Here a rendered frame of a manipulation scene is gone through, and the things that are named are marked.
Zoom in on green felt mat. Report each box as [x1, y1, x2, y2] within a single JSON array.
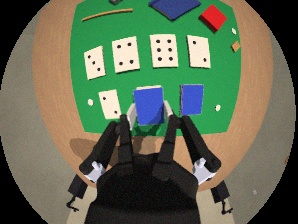
[[70, 0, 241, 135]]

